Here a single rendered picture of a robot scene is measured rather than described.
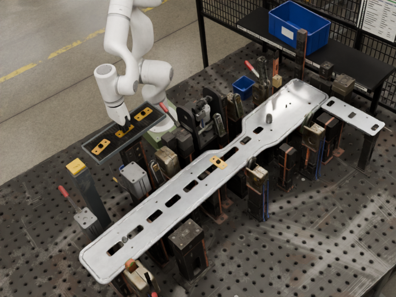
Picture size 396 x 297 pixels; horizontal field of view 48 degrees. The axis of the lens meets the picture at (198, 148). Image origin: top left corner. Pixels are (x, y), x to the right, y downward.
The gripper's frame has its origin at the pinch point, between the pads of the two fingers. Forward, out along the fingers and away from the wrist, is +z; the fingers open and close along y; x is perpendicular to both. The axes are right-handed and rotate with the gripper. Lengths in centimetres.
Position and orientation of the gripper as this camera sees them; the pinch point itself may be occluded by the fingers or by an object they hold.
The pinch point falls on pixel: (123, 126)
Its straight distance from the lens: 196.7
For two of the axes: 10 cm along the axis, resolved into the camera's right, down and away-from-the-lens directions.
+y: 7.2, 4.7, -5.1
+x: 6.9, -6.0, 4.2
